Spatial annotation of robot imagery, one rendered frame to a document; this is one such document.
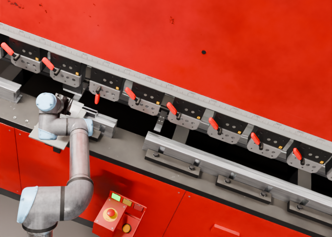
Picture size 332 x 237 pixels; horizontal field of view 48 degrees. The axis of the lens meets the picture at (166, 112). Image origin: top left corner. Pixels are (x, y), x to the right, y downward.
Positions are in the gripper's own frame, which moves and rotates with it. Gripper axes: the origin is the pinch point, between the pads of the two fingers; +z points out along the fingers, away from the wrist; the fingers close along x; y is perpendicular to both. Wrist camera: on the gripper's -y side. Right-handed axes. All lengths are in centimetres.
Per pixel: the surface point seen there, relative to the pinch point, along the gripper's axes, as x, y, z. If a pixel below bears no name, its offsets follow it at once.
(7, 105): 35.2, -7.4, 15.9
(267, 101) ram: -86, 33, -30
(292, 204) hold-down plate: -125, -5, 15
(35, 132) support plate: 8.7, -13.7, -5.4
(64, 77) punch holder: 4.1, 15.8, -9.3
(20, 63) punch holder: 26.6, 15.0, -8.3
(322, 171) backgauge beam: -142, 18, 30
